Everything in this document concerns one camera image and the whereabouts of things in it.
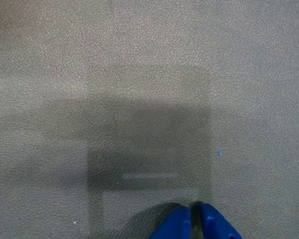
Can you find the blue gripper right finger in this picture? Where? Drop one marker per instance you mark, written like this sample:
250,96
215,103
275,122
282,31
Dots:
214,225

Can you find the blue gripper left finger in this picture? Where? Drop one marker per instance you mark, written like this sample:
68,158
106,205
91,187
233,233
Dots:
175,225

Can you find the tiny blue speck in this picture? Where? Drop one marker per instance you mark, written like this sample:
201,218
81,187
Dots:
219,154

